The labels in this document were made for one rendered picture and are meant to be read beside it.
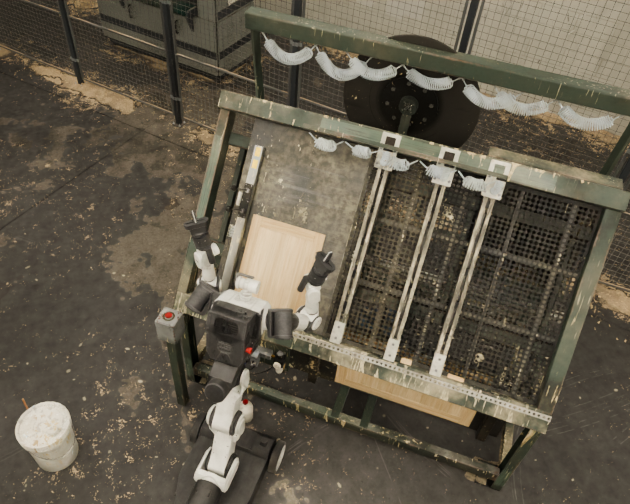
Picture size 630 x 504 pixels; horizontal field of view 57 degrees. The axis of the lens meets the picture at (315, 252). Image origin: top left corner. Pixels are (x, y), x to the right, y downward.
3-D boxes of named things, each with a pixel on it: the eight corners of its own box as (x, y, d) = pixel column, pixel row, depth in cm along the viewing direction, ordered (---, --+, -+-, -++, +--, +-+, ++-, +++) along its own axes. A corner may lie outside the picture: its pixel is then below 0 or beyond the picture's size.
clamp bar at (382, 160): (328, 337, 333) (319, 347, 310) (385, 133, 316) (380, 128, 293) (344, 342, 331) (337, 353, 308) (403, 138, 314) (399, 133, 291)
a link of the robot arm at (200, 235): (182, 219, 294) (189, 239, 301) (183, 229, 286) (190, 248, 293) (207, 213, 296) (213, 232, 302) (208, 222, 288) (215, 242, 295)
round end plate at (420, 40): (334, 147, 367) (349, 24, 311) (337, 143, 371) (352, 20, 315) (459, 180, 352) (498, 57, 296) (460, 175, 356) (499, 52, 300)
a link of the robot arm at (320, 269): (326, 272, 273) (317, 288, 281) (341, 267, 279) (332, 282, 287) (311, 253, 278) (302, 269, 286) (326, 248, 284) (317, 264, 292)
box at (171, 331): (157, 339, 339) (154, 320, 327) (168, 324, 347) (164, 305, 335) (176, 346, 337) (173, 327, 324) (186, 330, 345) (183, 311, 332)
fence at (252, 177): (218, 301, 346) (215, 303, 342) (257, 145, 332) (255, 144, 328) (226, 304, 345) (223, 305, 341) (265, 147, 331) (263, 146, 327)
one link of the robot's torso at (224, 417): (233, 442, 317) (241, 379, 294) (204, 432, 321) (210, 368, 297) (244, 423, 330) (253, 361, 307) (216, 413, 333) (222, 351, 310)
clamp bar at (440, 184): (380, 354, 327) (376, 366, 304) (441, 148, 310) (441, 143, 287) (398, 360, 325) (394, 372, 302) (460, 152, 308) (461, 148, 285)
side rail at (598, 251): (534, 401, 317) (537, 409, 307) (600, 207, 301) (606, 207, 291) (548, 406, 316) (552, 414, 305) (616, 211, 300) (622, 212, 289)
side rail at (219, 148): (185, 288, 356) (177, 290, 346) (227, 110, 341) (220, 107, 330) (193, 290, 355) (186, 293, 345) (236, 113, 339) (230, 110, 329)
